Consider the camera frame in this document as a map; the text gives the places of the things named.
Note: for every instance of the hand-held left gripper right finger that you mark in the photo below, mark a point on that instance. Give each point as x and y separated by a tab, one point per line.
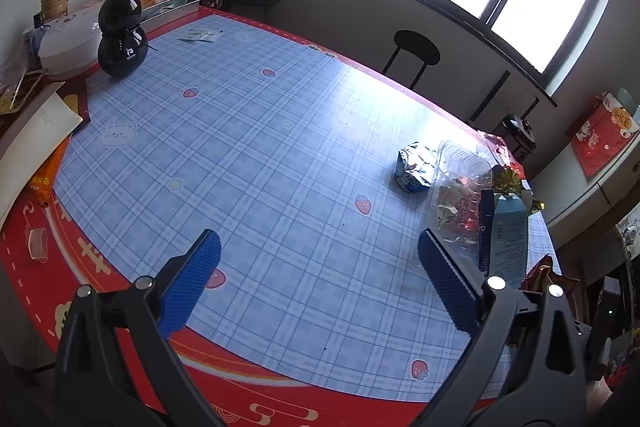
445	277

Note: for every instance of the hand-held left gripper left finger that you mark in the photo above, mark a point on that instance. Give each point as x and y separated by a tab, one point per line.
192	277

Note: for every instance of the dark blue box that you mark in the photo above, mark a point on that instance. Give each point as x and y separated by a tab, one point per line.
485	232

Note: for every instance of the light blue carton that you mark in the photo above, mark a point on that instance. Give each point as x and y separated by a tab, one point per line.
510	242

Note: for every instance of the clear plastic container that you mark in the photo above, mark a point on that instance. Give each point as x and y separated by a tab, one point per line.
457	187

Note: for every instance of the blue silver wrapper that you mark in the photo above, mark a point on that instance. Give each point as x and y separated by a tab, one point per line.
415	167

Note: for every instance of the gold foil wrapper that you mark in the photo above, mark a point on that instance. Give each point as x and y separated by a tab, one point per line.
512	184

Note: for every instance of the red wrapper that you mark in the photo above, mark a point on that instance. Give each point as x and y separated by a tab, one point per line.
500	152

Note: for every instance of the red orange snack bag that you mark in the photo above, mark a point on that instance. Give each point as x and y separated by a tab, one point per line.
542	272

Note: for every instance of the white fridge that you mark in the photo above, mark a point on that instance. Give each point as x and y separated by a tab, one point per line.
580	202

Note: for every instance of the blue plaid table mat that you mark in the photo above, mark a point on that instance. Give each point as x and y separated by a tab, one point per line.
250	157

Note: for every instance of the small clear cup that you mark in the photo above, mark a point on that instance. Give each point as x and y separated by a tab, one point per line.
37	244

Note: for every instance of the pressure cooker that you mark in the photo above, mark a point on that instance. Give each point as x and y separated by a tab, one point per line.
520	134

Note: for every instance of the orange packet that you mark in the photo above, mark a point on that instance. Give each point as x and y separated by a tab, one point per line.
47	177

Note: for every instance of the red cloth with cartoon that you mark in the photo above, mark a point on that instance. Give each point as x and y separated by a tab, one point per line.
600	142

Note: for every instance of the black metal rack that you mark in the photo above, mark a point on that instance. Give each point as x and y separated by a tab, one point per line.
495	92

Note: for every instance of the white book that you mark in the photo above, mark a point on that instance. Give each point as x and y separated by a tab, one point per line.
35	132

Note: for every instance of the black round stool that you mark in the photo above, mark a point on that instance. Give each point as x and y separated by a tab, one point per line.
416	44

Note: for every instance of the small white sachet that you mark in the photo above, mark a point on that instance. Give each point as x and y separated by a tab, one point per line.
212	37
191	35

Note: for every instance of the dark window sill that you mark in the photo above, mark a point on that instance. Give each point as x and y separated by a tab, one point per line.
450	29

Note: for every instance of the yellowish flat tray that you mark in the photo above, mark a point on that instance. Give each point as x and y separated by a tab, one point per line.
17	92

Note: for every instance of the white lidded pot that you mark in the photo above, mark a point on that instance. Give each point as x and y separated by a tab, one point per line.
65	42

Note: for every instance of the black gourd-shaped bottle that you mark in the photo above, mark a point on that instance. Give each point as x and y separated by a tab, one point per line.
120	17

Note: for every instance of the grey metal tray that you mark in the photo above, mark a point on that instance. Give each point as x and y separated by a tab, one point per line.
175	7

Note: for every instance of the dark round stool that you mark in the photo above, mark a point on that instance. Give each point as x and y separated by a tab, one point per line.
250	7

